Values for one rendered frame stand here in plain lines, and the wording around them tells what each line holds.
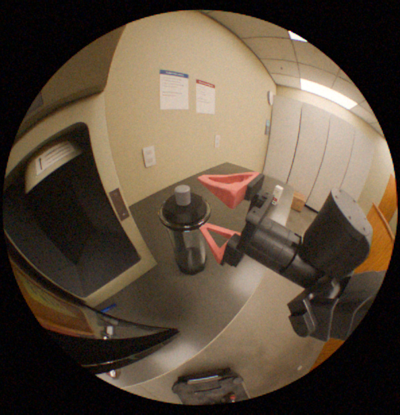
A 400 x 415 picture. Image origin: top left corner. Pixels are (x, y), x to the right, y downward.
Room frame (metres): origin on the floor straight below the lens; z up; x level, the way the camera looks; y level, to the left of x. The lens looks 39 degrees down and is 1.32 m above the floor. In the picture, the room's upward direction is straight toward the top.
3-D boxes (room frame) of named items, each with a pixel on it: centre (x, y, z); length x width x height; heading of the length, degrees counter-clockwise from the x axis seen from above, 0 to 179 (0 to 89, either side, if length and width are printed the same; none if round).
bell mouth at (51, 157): (0.14, 0.31, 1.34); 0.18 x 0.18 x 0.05
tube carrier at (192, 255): (0.19, 0.03, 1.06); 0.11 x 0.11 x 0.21
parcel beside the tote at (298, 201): (1.71, -1.99, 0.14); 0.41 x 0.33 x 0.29; 54
